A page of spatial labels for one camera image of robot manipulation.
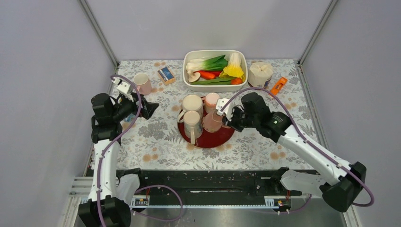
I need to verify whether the aluminium frame post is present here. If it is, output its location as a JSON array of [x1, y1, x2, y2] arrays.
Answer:
[[77, 0, 119, 69], [298, 0, 339, 66]]

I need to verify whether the wrapped toilet paper roll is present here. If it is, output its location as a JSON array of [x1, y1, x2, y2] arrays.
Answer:
[[248, 62, 273, 88]]

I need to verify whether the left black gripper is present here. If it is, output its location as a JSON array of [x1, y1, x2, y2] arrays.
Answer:
[[112, 92, 159, 121]]

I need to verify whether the white mug with rose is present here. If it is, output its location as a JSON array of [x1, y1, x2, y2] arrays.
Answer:
[[177, 95, 204, 123]]

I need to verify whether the left aluminium frame post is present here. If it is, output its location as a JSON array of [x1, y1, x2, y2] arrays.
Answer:
[[77, 0, 119, 69]]

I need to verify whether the toy small orange carrot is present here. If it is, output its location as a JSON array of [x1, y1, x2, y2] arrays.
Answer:
[[230, 78, 243, 85]]

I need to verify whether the yellow sponge blue label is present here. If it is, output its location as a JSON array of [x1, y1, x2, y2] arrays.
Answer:
[[157, 67, 176, 85]]

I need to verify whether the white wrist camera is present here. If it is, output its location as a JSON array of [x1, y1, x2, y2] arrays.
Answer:
[[112, 77, 134, 101], [215, 98, 235, 122]]

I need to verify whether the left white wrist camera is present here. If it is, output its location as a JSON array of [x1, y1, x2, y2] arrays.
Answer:
[[112, 77, 134, 101]]

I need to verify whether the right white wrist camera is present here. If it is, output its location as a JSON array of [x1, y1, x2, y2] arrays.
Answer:
[[215, 98, 235, 122]]

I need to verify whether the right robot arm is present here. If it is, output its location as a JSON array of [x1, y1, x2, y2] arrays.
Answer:
[[216, 92, 366, 212]]

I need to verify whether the red round tray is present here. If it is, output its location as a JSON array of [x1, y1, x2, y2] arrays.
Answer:
[[177, 110, 235, 148]]

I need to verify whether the blue glazed mug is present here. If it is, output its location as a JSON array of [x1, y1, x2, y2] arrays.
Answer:
[[123, 113, 136, 122]]

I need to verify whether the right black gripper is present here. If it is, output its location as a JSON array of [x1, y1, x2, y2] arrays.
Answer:
[[222, 105, 259, 132]]

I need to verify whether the floral tablecloth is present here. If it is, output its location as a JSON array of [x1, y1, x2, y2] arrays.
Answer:
[[117, 60, 310, 170]]

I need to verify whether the right aluminium frame post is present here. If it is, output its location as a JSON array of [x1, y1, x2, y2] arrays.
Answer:
[[298, 0, 339, 66]]

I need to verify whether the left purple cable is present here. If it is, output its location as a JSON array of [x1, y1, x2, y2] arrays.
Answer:
[[96, 74, 183, 227]]

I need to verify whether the cream mug blue dragon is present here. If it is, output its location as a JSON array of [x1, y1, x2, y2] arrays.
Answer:
[[183, 111, 203, 145]]

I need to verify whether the white rectangular dish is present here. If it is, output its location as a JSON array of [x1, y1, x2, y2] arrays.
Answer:
[[183, 50, 248, 92]]

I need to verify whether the toy napa cabbage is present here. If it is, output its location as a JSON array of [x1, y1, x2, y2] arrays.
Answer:
[[219, 52, 244, 79]]

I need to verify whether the pink mug at back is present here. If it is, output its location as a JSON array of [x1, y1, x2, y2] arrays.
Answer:
[[202, 92, 220, 114]]

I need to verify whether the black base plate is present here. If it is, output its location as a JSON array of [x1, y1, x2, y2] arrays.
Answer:
[[116, 168, 301, 205]]

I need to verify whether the toy mushroom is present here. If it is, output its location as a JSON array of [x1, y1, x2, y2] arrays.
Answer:
[[187, 71, 201, 83]]

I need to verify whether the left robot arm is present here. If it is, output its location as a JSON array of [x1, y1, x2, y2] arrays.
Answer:
[[78, 93, 159, 227]]

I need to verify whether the white slotted cable duct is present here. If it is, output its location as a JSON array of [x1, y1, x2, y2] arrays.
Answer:
[[129, 195, 284, 209]]

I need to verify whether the pink square mug front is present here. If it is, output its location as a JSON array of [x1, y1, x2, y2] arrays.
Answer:
[[202, 110, 230, 133]]

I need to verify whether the pink faceted mug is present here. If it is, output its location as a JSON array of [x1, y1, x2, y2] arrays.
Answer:
[[133, 73, 152, 95]]

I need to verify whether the toy bok choy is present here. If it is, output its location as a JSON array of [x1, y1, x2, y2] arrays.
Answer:
[[186, 55, 228, 72]]

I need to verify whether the toy red chili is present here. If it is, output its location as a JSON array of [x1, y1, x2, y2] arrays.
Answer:
[[209, 71, 222, 77]]

